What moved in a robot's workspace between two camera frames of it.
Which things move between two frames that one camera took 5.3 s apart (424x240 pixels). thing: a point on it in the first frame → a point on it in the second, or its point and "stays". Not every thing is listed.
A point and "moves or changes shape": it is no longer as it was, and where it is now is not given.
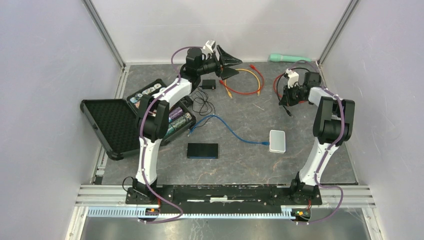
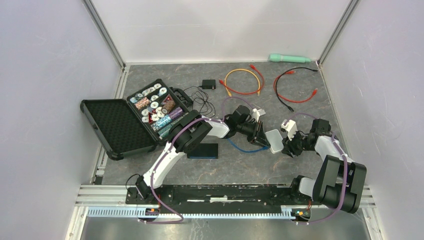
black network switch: x=201 y=150 stays
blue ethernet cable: x=264 y=143 moves or changes shape
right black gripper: x=286 y=98 → x=289 y=148
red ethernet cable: x=277 y=92 stays
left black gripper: x=223 y=70 → x=258 y=136
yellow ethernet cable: x=258 y=92 stays
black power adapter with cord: x=200 y=103 stays
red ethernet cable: x=233 y=90 stays
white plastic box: x=277 y=141 stays
